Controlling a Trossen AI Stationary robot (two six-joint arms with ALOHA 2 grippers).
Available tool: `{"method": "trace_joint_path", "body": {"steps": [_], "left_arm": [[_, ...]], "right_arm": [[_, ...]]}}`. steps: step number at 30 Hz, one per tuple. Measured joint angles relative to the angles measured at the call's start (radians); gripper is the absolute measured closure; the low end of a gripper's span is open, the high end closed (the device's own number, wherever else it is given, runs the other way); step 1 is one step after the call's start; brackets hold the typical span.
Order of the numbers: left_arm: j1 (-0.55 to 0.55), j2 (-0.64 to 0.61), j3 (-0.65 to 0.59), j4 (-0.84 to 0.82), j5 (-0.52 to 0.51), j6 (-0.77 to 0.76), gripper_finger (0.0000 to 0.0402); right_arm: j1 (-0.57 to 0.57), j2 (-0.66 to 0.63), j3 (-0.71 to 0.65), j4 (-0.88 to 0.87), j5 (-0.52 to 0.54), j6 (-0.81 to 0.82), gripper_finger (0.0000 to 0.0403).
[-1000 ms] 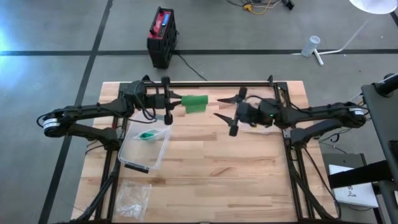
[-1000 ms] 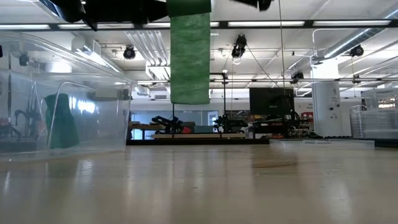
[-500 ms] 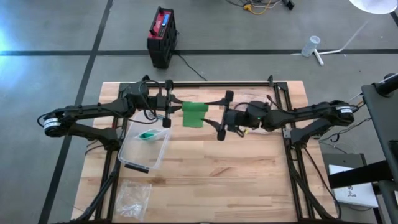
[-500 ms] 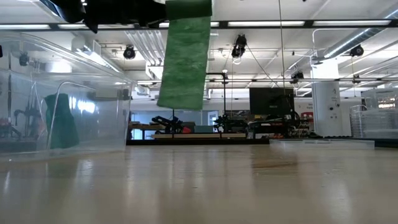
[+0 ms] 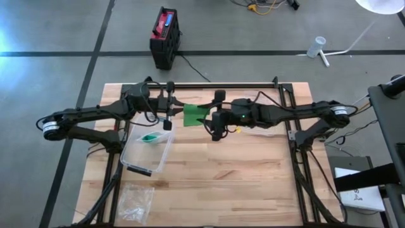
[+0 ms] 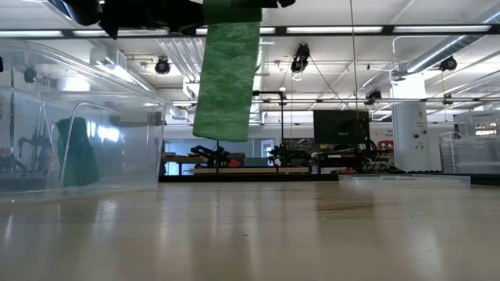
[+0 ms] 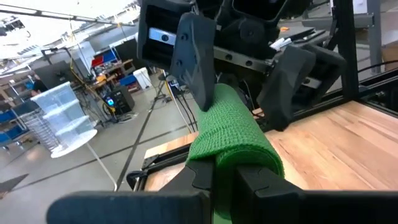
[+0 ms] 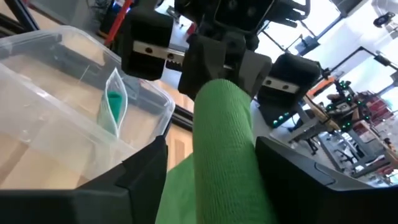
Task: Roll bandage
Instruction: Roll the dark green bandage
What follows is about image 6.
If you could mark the wooden workbench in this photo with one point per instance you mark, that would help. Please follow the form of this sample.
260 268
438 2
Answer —
183 158

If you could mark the stack of clear bins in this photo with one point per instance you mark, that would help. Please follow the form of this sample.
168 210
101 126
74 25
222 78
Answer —
468 152

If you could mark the black ceiling spotlight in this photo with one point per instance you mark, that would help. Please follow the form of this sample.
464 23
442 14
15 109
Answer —
162 66
373 94
449 63
301 56

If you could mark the silver ventilation duct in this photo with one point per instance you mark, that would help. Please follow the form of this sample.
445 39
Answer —
449 47

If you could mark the clear plastic bin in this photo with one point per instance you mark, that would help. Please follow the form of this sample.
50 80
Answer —
136 156

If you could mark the other station black robot arm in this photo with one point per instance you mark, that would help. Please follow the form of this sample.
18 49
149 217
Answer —
211 153
287 154

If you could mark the light green bandage strip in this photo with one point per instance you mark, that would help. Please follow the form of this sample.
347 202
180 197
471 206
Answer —
226 78

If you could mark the black aluminium table frame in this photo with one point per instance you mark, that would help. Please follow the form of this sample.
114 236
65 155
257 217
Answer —
387 29

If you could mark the black monitor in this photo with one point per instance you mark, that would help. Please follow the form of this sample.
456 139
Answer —
340 129

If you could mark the white column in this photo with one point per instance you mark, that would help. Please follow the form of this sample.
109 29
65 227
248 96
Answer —
410 136

